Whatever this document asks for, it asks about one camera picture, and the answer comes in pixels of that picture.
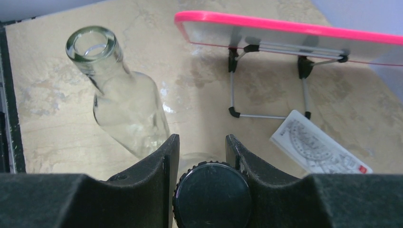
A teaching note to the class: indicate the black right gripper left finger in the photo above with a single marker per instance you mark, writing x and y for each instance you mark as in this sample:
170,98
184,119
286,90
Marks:
138,197

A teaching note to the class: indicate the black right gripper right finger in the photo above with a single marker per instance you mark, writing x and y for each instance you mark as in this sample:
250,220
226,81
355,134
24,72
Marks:
280,200

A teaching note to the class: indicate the clear white-label wine bottle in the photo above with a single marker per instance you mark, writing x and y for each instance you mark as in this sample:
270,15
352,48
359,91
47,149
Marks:
210,193

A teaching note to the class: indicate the empty clear glass bottle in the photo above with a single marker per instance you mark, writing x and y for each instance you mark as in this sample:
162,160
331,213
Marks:
126,103

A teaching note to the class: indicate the pink framed whiteboard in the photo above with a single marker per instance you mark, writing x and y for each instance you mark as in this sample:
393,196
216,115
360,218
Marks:
236,31

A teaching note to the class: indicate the black wire whiteboard stand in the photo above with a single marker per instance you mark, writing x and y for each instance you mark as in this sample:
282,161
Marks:
257,73

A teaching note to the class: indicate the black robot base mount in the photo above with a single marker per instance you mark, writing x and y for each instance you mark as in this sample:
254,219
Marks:
12,158

